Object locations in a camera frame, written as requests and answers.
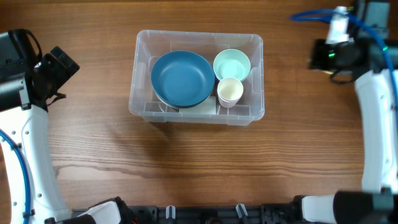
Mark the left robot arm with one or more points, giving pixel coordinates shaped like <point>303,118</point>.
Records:
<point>28,79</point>

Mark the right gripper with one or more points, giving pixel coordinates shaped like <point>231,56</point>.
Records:
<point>315,48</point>

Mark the clear plastic storage container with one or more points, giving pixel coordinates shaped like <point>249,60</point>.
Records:
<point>152,44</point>

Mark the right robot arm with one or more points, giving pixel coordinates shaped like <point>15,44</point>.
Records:
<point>376,202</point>

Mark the pink cup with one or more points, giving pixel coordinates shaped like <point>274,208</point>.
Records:
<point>227,103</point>

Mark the dark blue bowl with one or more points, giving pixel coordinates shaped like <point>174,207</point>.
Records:
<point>183,98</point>
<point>182,70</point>

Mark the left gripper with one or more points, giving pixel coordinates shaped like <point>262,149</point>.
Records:
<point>64,71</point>

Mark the mint green small bowl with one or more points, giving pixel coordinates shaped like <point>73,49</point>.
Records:
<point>231,63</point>

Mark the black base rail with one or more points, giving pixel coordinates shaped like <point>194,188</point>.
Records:
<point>263,214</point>

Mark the cream cup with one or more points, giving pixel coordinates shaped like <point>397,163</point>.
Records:
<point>230,89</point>

